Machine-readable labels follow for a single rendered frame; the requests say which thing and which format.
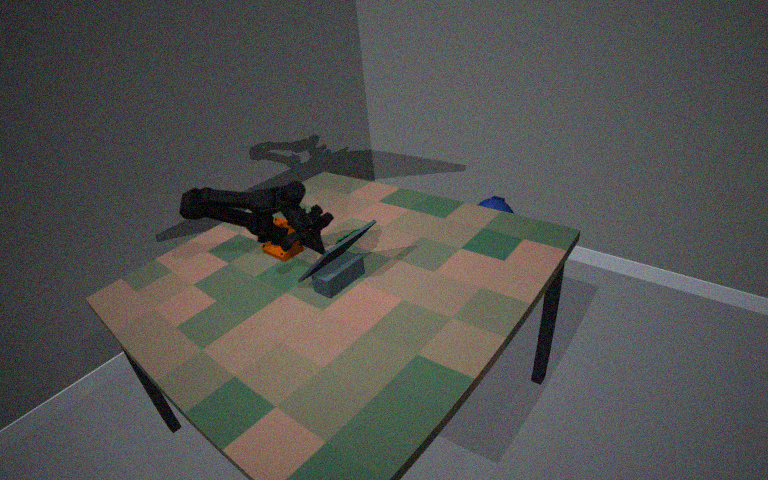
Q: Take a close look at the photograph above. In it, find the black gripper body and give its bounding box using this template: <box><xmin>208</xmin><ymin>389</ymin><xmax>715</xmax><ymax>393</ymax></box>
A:
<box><xmin>280</xmin><ymin>208</ymin><xmax>334</xmax><ymax>252</ymax></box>

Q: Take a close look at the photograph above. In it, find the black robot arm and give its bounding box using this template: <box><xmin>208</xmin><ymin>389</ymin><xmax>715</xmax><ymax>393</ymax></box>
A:
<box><xmin>180</xmin><ymin>181</ymin><xmax>323</xmax><ymax>246</ymax></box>

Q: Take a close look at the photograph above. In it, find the grey switch panel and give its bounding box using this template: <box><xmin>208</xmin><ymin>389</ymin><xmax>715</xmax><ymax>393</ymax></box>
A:
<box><xmin>298</xmin><ymin>219</ymin><xmax>376</xmax><ymax>298</ymax></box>

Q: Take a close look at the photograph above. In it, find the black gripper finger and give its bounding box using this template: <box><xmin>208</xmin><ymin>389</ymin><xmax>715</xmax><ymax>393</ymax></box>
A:
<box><xmin>299</xmin><ymin>232</ymin><xmax>324</xmax><ymax>255</ymax></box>
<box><xmin>313</xmin><ymin>226</ymin><xmax>325</xmax><ymax>253</ymax></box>

